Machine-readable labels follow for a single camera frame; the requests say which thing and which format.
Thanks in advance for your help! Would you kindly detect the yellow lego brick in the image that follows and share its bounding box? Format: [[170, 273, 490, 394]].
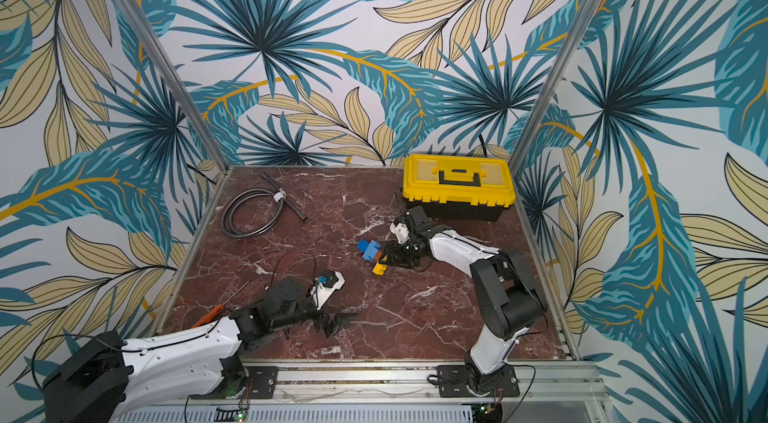
[[373, 263, 388, 276]]

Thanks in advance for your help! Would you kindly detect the long light blue lego brick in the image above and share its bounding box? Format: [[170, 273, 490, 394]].
[[361, 240, 381, 261]]

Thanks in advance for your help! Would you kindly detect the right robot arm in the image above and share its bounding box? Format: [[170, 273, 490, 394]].
[[376, 206, 548, 398]]

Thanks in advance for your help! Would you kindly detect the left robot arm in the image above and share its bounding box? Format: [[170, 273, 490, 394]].
[[42, 271, 354, 422]]

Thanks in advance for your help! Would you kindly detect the yellow black toolbox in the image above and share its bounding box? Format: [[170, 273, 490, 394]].
[[402, 155, 516, 222]]

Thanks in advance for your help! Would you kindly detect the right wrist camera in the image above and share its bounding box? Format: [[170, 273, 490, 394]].
[[390, 222, 411, 245]]

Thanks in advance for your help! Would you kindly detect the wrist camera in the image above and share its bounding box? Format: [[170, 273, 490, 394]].
[[309, 270, 345, 310], [390, 222, 411, 245]]

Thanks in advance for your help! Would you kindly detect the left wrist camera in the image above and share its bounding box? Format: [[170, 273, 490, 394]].
[[309, 270, 345, 310]]

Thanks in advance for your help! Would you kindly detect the orange handled screwdriver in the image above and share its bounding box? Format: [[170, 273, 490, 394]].
[[192, 282, 249, 328]]

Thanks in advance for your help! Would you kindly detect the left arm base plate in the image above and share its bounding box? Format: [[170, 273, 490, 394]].
[[211, 366, 278, 400]]

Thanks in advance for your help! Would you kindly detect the coiled black cable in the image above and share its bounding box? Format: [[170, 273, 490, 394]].
[[220, 173, 308, 239]]

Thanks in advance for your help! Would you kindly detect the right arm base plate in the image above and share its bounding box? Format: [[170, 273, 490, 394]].
[[432, 364, 521, 398]]

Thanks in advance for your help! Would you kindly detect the aluminium front rail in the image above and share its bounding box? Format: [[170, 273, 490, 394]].
[[121, 360, 619, 422]]

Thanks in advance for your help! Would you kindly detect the left aluminium frame post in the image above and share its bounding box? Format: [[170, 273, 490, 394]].
[[114, 0, 230, 173]]

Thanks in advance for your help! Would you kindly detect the aluminium frame post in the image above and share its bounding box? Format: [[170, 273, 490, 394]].
[[508, 0, 634, 167], [114, 0, 230, 173]]

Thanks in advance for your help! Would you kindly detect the right aluminium frame post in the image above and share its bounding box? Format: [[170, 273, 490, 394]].
[[508, 0, 634, 167]]

